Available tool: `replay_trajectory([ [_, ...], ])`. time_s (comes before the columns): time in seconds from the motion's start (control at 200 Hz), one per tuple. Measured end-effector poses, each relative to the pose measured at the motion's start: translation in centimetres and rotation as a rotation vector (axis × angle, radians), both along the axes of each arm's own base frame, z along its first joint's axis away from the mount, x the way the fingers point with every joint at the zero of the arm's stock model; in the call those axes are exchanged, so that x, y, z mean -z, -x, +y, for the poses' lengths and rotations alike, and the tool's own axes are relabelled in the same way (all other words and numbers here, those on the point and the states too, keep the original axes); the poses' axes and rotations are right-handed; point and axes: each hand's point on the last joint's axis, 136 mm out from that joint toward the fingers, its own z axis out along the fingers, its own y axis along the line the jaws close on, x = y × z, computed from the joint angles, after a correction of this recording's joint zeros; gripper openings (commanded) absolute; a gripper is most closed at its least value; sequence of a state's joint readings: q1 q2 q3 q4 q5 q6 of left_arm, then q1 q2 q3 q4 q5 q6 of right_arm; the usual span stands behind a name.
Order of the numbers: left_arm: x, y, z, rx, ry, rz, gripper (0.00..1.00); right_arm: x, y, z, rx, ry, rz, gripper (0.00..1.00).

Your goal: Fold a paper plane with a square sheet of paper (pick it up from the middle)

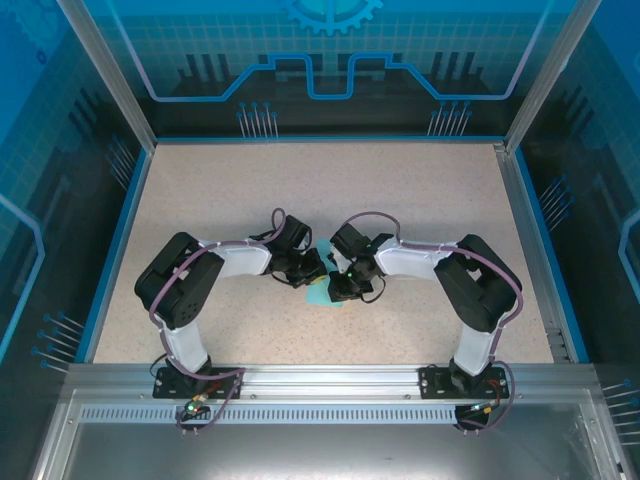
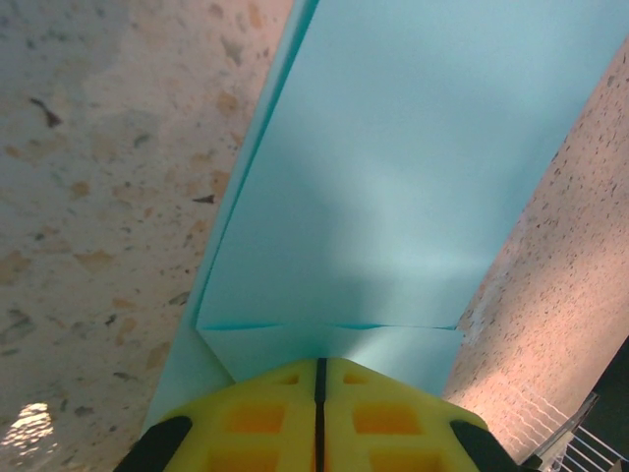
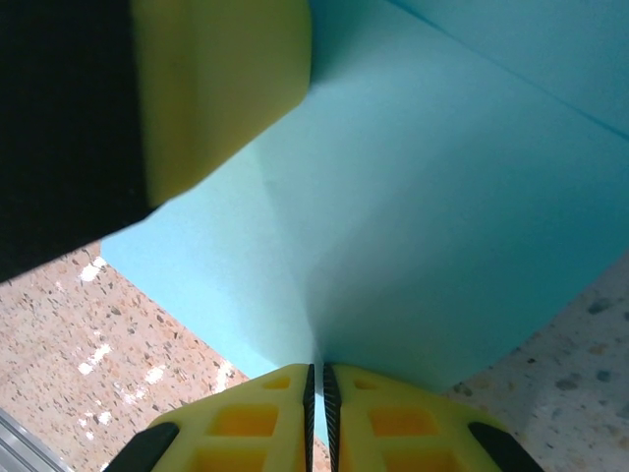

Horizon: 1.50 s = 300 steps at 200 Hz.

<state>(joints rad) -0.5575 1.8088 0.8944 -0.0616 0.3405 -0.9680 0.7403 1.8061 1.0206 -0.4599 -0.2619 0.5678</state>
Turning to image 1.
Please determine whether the slotted aluminium cable duct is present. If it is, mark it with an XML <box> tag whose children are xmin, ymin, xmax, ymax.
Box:
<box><xmin>79</xmin><ymin>407</ymin><xmax>501</xmax><ymax>426</ymax></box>

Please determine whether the aluminium side rail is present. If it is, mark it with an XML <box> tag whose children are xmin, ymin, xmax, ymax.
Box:
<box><xmin>492</xmin><ymin>142</ymin><xmax>571</xmax><ymax>364</ymax></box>

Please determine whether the left cable connector with LED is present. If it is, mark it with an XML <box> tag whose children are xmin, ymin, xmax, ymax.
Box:
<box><xmin>182</xmin><ymin>392</ymin><xmax>209</xmax><ymax>419</ymax></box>

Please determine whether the brushed metal panel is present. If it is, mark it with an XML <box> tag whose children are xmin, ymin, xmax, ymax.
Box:
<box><xmin>29</xmin><ymin>389</ymin><xmax>626</xmax><ymax>480</ymax></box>

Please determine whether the blue table border strip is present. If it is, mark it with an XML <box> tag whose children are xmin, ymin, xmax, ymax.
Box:
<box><xmin>74</xmin><ymin>147</ymin><xmax>154</xmax><ymax>364</ymax></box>
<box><xmin>509</xmin><ymin>149</ymin><xmax>591</xmax><ymax>364</ymax></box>

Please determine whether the aluminium mounting rail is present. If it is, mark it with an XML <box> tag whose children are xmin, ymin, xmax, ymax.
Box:
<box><xmin>67</xmin><ymin>363</ymin><xmax>596</xmax><ymax>401</ymax></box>

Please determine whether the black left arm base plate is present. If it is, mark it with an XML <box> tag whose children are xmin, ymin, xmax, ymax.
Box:
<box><xmin>152</xmin><ymin>366</ymin><xmax>245</xmax><ymax>400</ymax></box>

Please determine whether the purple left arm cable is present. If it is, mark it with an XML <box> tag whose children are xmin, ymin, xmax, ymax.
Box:
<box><xmin>148</xmin><ymin>207</ymin><xmax>247</xmax><ymax>434</ymax></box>

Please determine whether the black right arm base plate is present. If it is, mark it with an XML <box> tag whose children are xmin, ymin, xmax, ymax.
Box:
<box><xmin>418</xmin><ymin>363</ymin><xmax>511</xmax><ymax>400</ymax></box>

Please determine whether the aluminium frame post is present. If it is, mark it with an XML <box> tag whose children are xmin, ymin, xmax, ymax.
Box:
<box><xmin>504</xmin><ymin>0</ymin><xmax>604</xmax><ymax>154</ymax></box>
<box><xmin>54</xmin><ymin>0</ymin><xmax>159</xmax><ymax>151</ymax></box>

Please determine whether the light blue paper sheet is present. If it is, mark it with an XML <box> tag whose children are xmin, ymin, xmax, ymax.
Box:
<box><xmin>302</xmin><ymin>238</ymin><xmax>346</xmax><ymax>307</ymax></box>

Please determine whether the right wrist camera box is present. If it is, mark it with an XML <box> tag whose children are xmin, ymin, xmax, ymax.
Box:
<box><xmin>324</xmin><ymin>249</ymin><xmax>350</xmax><ymax>275</ymax></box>

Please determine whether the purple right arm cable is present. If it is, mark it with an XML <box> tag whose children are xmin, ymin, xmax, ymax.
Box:
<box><xmin>342</xmin><ymin>212</ymin><xmax>525</xmax><ymax>432</ymax></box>

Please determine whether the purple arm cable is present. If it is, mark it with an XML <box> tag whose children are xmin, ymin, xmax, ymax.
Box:
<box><xmin>148</xmin><ymin>207</ymin><xmax>247</xmax><ymax>434</ymax></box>
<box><xmin>342</xmin><ymin>212</ymin><xmax>525</xmax><ymax>432</ymax></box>

